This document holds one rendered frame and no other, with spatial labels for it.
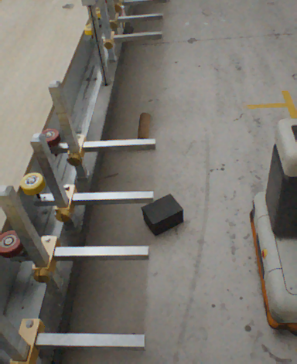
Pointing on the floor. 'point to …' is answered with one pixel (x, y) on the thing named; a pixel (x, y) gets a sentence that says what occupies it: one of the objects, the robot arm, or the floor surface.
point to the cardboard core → (144, 126)
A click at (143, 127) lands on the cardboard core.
